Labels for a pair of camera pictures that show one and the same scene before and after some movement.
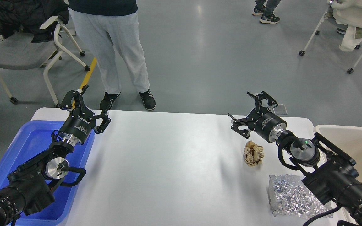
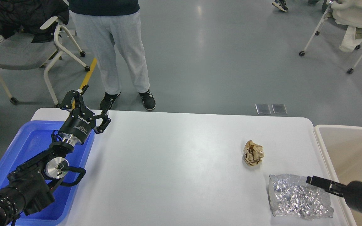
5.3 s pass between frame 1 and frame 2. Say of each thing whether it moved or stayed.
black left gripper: stayed
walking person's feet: moved
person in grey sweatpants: stayed
